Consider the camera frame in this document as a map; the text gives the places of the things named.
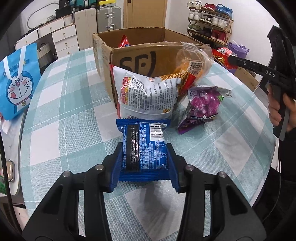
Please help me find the blue cookie snack packet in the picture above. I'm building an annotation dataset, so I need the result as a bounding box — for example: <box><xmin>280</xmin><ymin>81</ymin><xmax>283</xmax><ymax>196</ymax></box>
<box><xmin>116</xmin><ymin>118</ymin><xmax>171</xmax><ymax>182</ymax></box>

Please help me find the white noodle snack bag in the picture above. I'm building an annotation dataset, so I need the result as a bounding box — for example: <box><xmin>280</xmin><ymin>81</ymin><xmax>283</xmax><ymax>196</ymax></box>
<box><xmin>112</xmin><ymin>66</ymin><xmax>188</xmax><ymax>120</ymax></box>

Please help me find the checkered teal tablecloth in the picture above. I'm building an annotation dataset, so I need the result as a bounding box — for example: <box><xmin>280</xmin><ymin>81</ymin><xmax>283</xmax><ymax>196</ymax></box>
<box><xmin>20</xmin><ymin>49</ymin><xmax>276</xmax><ymax>240</ymax></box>

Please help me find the orange bread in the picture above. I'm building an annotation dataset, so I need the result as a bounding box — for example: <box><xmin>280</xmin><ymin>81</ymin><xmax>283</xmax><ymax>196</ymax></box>
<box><xmin>161</xmin><ymin>42</ymin><xmax>214</xmax><ymax>95</ymax></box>

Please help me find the wooden door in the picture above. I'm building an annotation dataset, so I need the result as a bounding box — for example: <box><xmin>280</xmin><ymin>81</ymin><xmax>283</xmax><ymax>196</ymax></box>
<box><xmin>123</xmin><ymin>0</ymin><xmax>168</xmax><ymax>28</ymax></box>

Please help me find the small cardboard box on floor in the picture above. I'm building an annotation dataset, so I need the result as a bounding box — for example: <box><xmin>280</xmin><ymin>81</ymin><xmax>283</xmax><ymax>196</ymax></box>
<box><xmin>234</xmin><ymin>67</ymin><xmax>259</xmax><ymax>92</ymax></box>

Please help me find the white drawer cabinet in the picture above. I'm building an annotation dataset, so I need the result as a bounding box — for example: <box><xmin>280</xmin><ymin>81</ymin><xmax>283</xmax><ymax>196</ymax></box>
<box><xmin>15</xmin><ymin>15</ymin><xmax>80</xmax><ymax>59</ymax></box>

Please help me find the silver suitcase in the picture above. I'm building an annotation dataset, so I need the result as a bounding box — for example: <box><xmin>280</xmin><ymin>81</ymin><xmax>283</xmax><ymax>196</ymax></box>
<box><xmin>96</xmin><ymin>6</ymin><xmax>121</xmax><ymax>33</ymax></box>

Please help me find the blue Doraemon tote bag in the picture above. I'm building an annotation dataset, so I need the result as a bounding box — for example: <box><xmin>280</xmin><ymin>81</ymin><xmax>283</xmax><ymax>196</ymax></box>
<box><xmin>0</xmin><ymin>43</ymin><xmax>41</xmax><ymax>121</ymax></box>

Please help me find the shoe rack with shoes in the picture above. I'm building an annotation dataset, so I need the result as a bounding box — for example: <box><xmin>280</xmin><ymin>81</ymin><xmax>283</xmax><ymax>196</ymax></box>
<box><xmin>186</xmin><ymin>1</ymin><xmax>233</xmax><ymax>46</ymax></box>

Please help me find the brown SF cardboard box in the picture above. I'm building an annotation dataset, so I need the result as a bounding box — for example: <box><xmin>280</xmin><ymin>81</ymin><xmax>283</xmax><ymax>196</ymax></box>
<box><xmin>92</xmin><ymin>27</ymin><xmax>205</xmax><ymax>105</ymax></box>

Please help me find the purple candy bag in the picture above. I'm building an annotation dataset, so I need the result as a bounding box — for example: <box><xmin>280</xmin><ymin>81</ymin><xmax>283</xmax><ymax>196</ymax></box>
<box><xmin>178</xmin><ymin>85</ymin><xmax>231</xmax><ymax>134</ymax></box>

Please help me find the right hand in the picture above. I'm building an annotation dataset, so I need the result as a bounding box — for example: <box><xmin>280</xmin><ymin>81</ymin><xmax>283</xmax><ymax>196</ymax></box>
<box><xmin>267</xmin><ymin>84</ymin><xmax>296</xmax><ymax>132</ymax></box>

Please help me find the red snack packet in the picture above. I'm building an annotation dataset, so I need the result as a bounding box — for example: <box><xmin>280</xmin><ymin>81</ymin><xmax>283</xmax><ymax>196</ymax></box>
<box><xmin>212</xmin><ymin>47</ymin><xmax>237</xmax><ymax>70</ymax></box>

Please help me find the woven basket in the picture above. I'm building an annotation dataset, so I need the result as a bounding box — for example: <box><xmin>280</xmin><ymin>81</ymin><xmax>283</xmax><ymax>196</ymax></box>
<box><xmin>37</xmin><ymin>44</ymin><xmax>53</xmax><ymax>68</ymax></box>

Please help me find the red snack bag in box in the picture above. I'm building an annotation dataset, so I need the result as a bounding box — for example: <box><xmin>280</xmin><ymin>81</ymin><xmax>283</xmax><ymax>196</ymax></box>
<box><xmin>118</xmin><ymin>35</ymin><xmax>130</xmax><ymax>48</ymax></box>

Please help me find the beige suitcase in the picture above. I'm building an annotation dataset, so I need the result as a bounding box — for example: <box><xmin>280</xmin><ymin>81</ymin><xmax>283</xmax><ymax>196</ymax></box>
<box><xmin>74</xmin><ymin>8</ymin><xmax>97</xmax><ymax>50</ymax></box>

